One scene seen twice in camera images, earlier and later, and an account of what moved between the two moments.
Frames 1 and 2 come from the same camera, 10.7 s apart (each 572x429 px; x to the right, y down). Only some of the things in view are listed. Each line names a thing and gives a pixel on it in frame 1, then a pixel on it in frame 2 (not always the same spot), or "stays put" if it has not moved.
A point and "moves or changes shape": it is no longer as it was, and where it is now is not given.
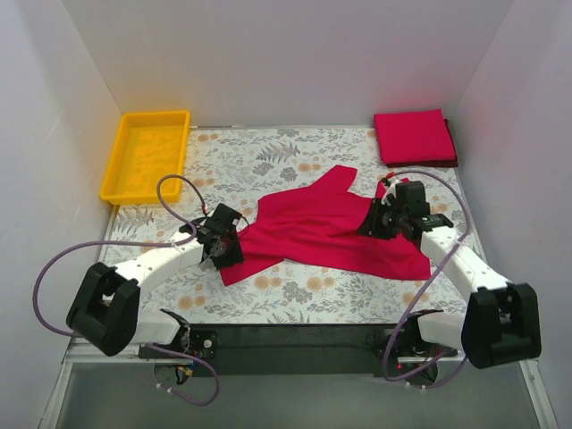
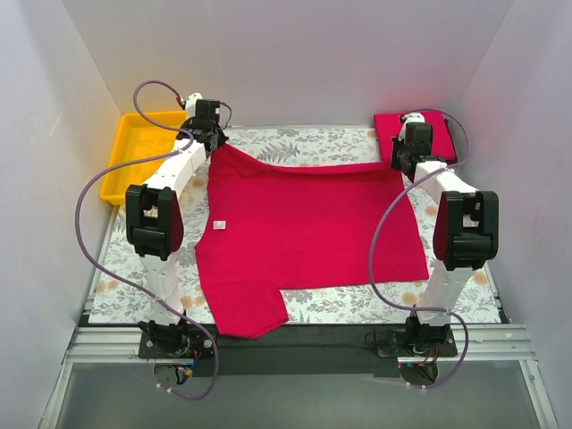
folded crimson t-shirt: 413,136 stays put
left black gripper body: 231,247 → 214,140
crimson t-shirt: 324,219 moves or changes shape
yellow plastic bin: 147,147 stays put
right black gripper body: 373,221 → 399,157
